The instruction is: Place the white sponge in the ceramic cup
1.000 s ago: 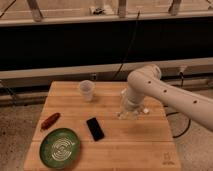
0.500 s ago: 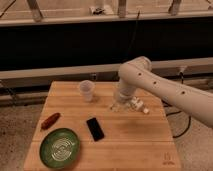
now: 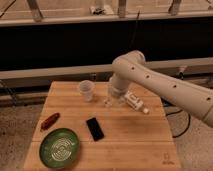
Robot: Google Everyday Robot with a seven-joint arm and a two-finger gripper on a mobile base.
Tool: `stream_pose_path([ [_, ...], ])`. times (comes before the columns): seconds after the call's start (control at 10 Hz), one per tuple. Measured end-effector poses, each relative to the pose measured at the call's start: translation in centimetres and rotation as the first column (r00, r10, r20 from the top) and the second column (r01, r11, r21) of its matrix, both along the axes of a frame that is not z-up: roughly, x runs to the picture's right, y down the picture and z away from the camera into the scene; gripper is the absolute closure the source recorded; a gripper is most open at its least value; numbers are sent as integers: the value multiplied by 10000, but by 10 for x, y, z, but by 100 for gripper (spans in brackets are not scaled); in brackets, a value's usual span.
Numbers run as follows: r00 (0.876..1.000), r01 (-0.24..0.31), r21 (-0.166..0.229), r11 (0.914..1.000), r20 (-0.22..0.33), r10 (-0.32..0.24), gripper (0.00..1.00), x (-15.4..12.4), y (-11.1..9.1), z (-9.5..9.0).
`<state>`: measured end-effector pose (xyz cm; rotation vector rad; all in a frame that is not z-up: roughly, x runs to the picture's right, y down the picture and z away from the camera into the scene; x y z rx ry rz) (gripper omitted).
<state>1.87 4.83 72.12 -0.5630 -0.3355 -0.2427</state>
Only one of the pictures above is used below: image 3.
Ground black smartphone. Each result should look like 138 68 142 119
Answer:
86 118 104 141

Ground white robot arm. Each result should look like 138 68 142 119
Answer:
108 50 213 128

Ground brown sausage toy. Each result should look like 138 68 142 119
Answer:
41 113 60 130

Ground black floor cable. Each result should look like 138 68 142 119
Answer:
164 108 192 139

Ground black hanging cable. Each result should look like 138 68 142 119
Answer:
128 9 141 54

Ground green patterned plate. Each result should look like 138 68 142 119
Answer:
39 128 80 169

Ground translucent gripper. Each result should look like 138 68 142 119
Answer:
104 83 123 107

